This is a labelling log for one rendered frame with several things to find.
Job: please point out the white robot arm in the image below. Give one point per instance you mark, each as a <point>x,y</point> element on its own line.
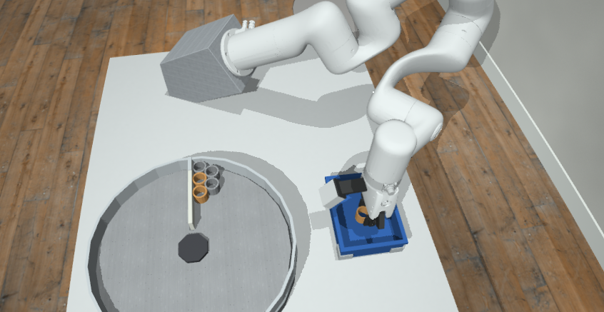
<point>324,26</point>

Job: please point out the bronze bushing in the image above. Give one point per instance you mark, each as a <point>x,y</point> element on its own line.
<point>199,176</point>
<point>361,209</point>
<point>200,189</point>

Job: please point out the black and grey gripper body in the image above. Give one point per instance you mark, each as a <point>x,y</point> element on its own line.
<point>377,201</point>

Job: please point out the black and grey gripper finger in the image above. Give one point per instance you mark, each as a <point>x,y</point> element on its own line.
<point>379,221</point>
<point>361,203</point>

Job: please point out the blue open crate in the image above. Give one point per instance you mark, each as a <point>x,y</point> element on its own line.
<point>355,237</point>

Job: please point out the grey metal bushing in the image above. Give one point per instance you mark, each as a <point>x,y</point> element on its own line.
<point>197,165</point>
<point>211,169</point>
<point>211,181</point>

